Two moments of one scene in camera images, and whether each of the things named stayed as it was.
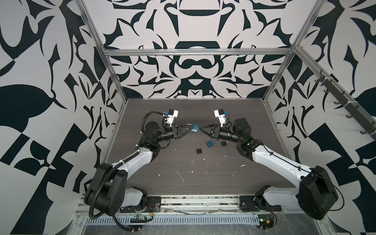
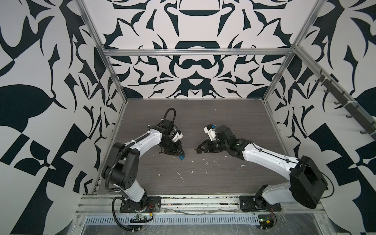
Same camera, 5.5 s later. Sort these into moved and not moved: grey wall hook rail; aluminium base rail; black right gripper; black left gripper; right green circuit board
Moved: black left gripper; black right gripper
Not moved: right green circuit board; aluminium base rail; grey wall hook rail
